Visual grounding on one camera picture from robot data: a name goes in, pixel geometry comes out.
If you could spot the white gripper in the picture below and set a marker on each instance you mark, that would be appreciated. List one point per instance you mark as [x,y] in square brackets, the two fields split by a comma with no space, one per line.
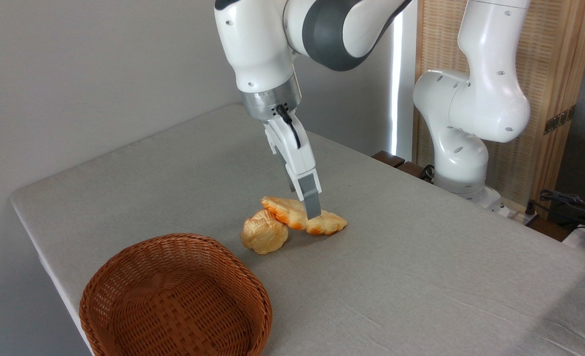
[292,153]

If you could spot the long braided bread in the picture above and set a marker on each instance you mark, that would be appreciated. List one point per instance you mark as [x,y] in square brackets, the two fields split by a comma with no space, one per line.
[282,210]

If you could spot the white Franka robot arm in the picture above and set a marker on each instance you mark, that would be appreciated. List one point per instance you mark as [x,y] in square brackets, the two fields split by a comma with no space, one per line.
[470,104]

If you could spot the round golden bread bun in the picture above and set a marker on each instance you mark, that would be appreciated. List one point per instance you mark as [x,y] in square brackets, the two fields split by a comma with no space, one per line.
[265,236]

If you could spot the brown wicker basket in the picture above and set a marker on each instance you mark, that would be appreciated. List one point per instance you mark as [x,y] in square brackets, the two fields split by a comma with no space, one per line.
[173,296]

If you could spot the dark brown wooden block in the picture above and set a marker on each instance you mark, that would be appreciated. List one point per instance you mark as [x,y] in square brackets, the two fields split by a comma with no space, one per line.
[413,169]
[387,158]

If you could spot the metal screen hinge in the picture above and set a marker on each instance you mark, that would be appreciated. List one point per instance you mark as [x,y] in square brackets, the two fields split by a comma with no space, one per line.
[559,119]

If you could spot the bamboo folding screen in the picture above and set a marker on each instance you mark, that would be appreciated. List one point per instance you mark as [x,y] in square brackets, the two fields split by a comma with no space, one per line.
[554,59]

